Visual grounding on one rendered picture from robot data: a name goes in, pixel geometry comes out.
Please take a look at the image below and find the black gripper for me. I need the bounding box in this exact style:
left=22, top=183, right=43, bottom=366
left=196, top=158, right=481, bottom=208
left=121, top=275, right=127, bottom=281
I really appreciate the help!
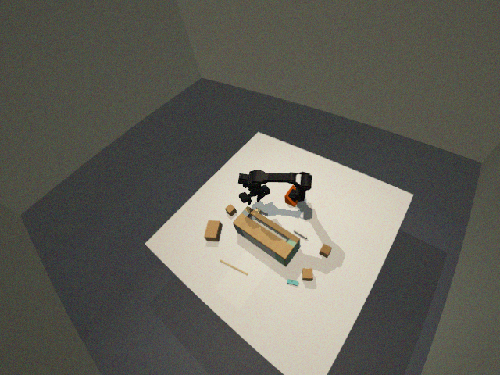
left=239, top=185, right=270, bottom=205

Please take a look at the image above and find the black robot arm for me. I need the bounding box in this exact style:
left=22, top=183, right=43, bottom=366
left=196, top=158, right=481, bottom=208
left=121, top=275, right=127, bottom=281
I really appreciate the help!
left=238, top=170, right=312, bottom=202

